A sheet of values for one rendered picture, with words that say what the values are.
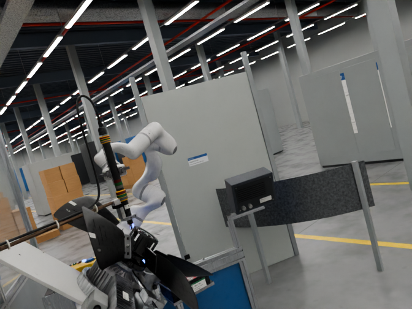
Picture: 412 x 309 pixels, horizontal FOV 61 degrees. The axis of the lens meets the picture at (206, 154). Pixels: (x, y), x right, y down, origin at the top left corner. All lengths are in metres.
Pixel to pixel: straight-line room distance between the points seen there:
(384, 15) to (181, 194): 3.41
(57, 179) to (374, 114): 7.49
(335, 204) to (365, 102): 4.29
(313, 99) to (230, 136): 4.45
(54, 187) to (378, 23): 7.89
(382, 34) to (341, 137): 2.94
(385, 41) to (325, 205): 2.69
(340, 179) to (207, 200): 1.26
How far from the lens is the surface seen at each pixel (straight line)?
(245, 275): 2.13
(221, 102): 3.51
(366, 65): 7.17
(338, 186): 3.14
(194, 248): 3.53
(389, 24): 5.17
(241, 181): 1.96
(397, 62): 5.14
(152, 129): 1.93
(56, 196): 9.69
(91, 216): 1.24
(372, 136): 7.32
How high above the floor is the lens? 1.58
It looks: 5 degrees down
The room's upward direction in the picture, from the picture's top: 16 degrees counter-clockwise
